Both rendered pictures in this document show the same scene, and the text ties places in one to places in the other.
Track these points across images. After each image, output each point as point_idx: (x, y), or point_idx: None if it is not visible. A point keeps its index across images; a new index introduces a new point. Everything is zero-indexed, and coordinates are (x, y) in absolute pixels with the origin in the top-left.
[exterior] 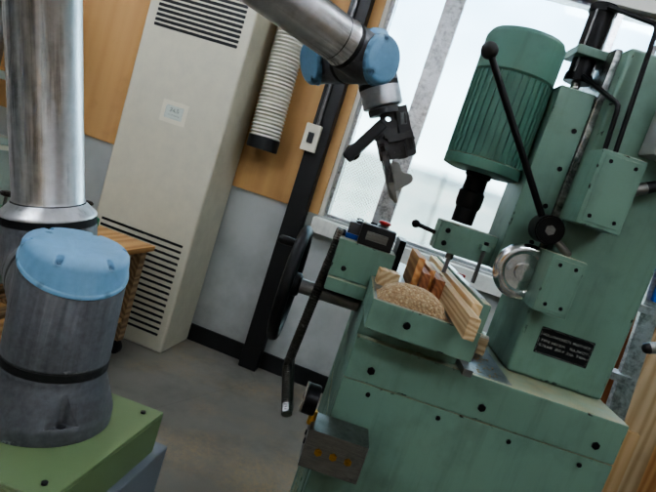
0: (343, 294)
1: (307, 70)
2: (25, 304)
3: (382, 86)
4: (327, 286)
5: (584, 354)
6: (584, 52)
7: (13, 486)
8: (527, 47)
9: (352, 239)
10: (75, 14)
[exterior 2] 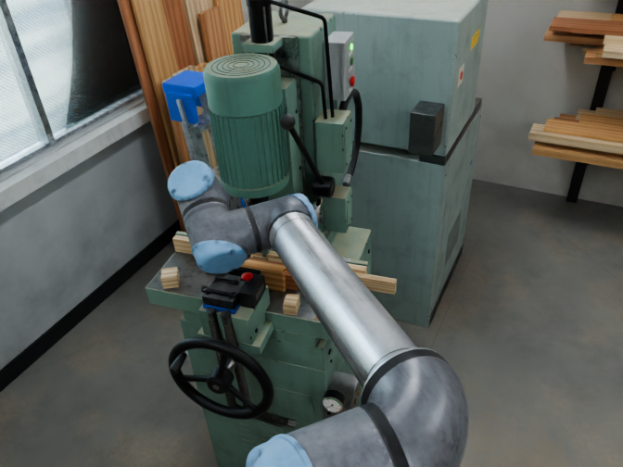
0: (267, 341)
1: (221, 268)
2: None
3: (231, 208)
4: (261, 350)
5: None
6: (275, 50)
7: None
8: (276, 86)
9: (239, 309)
10: None
